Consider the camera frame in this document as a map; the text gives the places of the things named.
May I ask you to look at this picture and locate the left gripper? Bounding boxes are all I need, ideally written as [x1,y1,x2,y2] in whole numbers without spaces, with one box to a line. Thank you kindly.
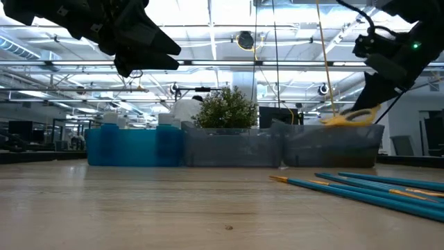
[34,0,182,78]

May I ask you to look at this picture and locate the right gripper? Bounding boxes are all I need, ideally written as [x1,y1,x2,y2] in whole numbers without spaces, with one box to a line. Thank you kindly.
[350,52,417,112]

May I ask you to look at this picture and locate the yellow scissors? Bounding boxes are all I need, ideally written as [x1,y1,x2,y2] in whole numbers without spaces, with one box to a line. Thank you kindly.
[319,104,382,127]

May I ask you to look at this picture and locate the turquoise paint bottle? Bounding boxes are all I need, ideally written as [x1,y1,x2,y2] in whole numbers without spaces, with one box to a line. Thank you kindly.
[157,112,176,167]

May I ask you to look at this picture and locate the blue paint bottle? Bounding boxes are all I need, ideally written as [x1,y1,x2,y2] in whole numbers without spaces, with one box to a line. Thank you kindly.
[102,111,119,167]

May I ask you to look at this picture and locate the grey translucent bin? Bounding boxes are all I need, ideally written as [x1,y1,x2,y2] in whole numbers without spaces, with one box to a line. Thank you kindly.
[272,119,385,169]
[180,120,284,169]

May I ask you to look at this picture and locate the person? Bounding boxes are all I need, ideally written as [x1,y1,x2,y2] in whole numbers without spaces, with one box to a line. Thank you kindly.
[169,95,205,123]

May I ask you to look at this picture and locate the blue plastic bin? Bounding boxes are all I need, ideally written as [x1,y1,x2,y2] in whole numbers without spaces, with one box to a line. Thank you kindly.
[85,124,185,167]

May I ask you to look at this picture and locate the black monitor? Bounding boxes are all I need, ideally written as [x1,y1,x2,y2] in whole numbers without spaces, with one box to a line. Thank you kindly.
[259,106,300,130]
[8,120,34,142]

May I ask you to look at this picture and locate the artificial potted plant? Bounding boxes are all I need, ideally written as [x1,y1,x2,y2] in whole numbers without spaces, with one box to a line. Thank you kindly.
[191,85,259,136]

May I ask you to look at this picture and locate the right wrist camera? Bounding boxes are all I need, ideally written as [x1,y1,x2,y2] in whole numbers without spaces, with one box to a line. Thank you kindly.
[352,33,381,59]

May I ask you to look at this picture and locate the horizontal ceiling rail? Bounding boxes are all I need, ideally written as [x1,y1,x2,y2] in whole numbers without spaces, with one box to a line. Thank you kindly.
[0,59,367,67]

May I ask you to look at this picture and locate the black hanging cable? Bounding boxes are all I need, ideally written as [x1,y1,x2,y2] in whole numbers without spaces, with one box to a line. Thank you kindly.
[271,0,281,109]

